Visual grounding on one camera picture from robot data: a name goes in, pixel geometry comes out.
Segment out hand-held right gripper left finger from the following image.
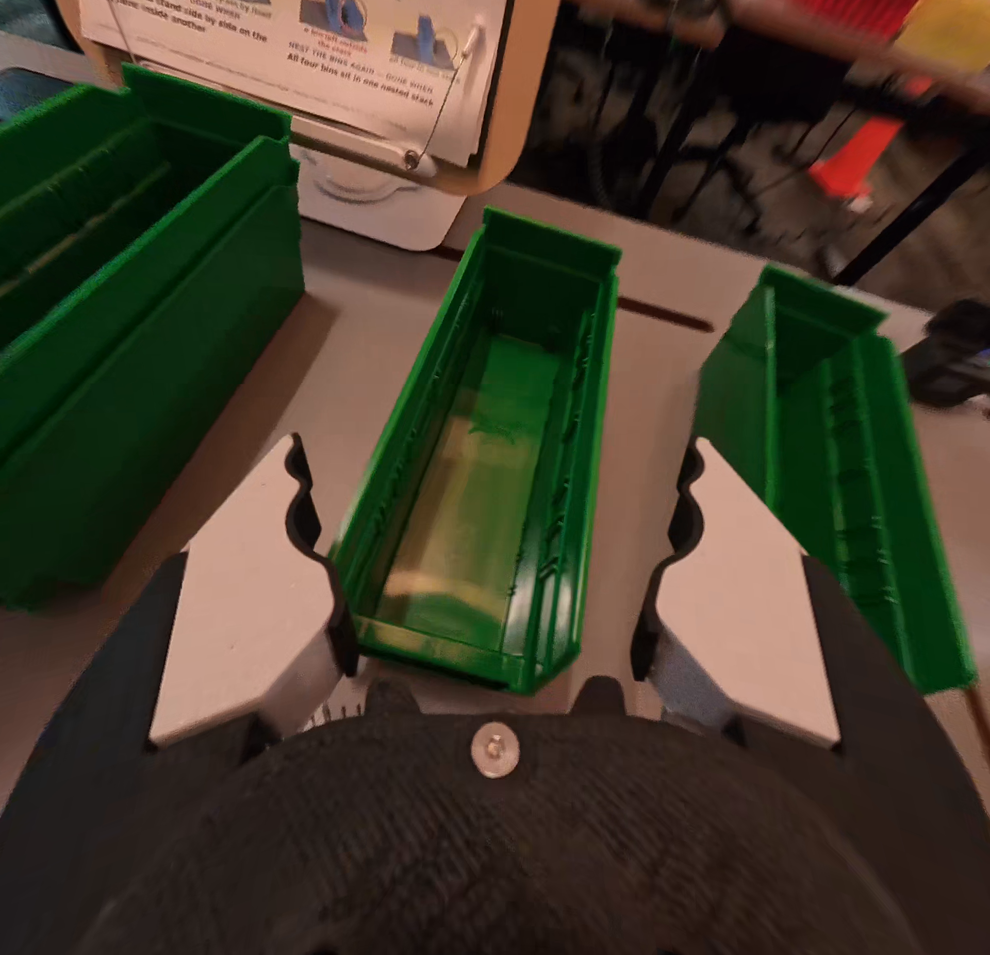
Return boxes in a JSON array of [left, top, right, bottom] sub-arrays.
[[147, 431, 360, 747]]

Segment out orange object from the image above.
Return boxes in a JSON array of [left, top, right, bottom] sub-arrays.
[[808, 116, 906, 198]]

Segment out yellow container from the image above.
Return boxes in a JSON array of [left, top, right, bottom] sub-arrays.
[[897, 0, 990, 71]]

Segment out thin wire tether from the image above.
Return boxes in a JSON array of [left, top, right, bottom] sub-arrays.
[[406, 23, 486, 171]]

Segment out background table black legs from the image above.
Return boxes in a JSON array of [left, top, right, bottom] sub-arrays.
[[565, 0, 990, 287]]

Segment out printed instruction sheet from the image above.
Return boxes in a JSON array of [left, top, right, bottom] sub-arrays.
[[77, 0, 518, 169]]

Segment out black device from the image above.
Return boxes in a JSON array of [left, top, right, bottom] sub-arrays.
[[901, 298, 990, 413]]

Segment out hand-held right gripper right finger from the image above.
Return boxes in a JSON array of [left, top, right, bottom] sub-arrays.
[[629, 437, 843, 750]]

